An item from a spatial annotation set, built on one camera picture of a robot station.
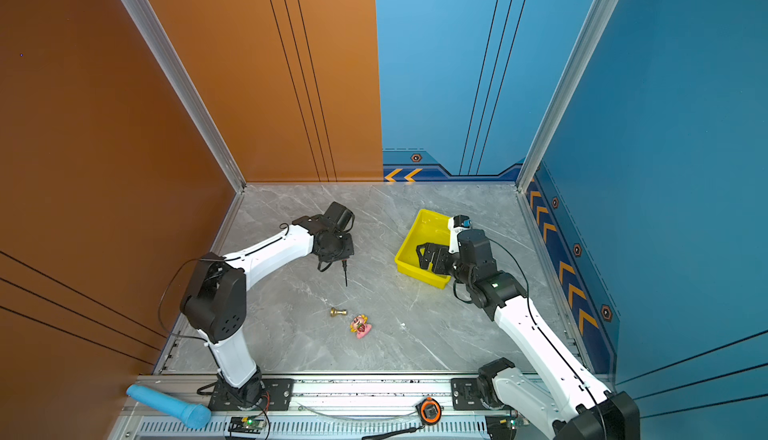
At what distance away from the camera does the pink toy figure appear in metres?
0.82

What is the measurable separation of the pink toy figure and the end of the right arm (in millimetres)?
261

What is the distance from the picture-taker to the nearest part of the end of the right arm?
576 millimetres
